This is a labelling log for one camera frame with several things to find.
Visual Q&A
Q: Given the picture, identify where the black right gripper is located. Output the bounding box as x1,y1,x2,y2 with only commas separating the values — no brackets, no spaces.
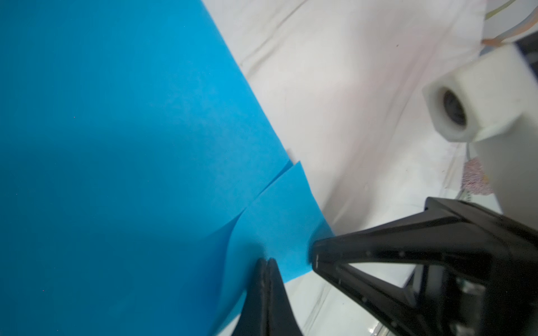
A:
310,197,537,335

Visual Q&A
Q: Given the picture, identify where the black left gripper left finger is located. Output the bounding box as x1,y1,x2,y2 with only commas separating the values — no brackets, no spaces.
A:
232,258,268,336

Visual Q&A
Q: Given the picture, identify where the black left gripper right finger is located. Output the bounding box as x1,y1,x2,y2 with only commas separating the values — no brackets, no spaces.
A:
266,258,303,336

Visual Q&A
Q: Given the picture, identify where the blue square paper sheet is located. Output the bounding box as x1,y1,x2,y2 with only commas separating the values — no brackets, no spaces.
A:
1,1,331,335

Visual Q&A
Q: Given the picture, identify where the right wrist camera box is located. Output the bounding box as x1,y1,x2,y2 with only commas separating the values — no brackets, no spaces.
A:
423,43,537,228

